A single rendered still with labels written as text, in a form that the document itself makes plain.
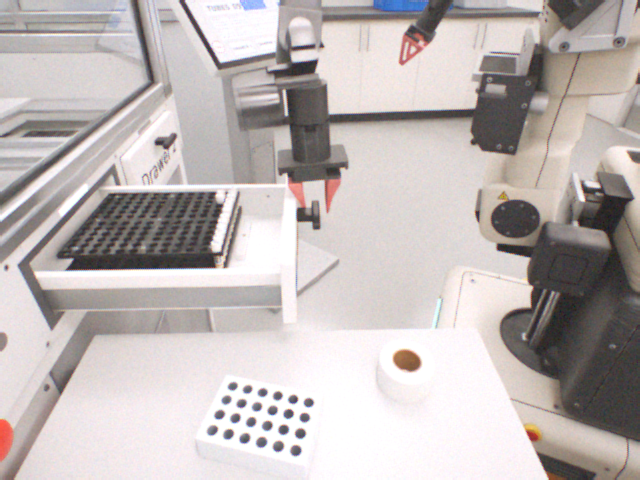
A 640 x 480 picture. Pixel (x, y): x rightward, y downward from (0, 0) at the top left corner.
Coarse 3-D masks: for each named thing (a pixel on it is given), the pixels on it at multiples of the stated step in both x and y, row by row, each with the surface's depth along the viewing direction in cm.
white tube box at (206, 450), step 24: (240, 384) 49; (264, 384) 49; (216, 408) 46; (240, 408) 48; (264, 408) 46; (288, 408) 46; (312, 408) 46; (216, 432) 45; (240, 432) 44; (264, 432) 44; (288, 432) 45; (312, 432) 44; (216, 456) 44; (240, 456) 43; (264, 456) 42; (288, 456) 42
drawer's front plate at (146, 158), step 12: (168, 120) 95; (144, 132) 85; (156, 132) 87; (168, 132) 95; (144, 144) 81; (132, 156) 75; (144, 156) 81; (156, 156) 87; (168, 156) 95; (132, 168) 75; (144, 168) 80; (168, 168) 95; (132, 180) 76; (144, 180) 80; (156, 180) 87
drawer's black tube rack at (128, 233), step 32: (128, 192) 68; (160, 192) 68; (192, 192) 69; (96, 224) 60; (128, 224) 60; (160, 224) 60; (192, 224) 60; (64, 256) 54; (96, 256) 54; (128, 256) 54; (160, 256) 54; (192, 256) 54
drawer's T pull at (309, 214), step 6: (312, 204) 63; (318, 204) 63; (300, 210) 61; (306, 210) 61; (312, 210) 61; (318, 210) 61; (300, 216) 60; (306, 216) 60; (312, 216) 60; (318, 216) 60; (312, 222) 58; (318, 222) 58; (312, 228) 59; (318, 228) 58
